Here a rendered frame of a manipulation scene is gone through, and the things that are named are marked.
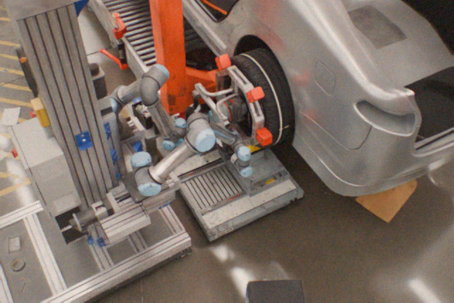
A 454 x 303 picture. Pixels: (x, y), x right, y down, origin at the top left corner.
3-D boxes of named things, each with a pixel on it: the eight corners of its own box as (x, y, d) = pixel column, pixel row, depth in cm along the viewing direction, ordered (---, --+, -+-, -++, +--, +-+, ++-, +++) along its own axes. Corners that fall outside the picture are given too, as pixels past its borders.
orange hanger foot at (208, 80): (247, 88, 396) (249, 54, 371) (188, 110, 378) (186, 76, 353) (236, 76, 406) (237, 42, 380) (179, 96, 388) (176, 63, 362)
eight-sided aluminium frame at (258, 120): (260, 157, 340) (267, 101, 300) (252, 161, 338) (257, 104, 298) (223, 108, 372) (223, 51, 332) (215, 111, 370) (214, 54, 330)
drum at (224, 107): (247, 118, 337) (248, 103, 327) (220, 129, 330) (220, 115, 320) (237, 106, 345) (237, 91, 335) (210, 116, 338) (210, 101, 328)
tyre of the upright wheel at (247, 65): (281, 149, 367) (313, 115, 307) (253, 161, 359) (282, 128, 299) (241, 74, 382) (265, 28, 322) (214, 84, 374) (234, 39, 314)
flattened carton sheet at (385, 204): (421, 181, 401) (422, 178, 399) (387, 223, 373) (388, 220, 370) (389, 161, 414) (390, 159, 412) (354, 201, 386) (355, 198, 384)
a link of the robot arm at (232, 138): (177, 114, 273) (229, 142, 308) (183, 128, 266) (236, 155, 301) (191, 101, 269) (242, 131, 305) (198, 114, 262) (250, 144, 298)
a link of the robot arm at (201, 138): (144, 181, 286) (212, 122, 271) (151, 201, 276) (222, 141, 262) (129, 175, 277) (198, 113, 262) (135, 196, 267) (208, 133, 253)
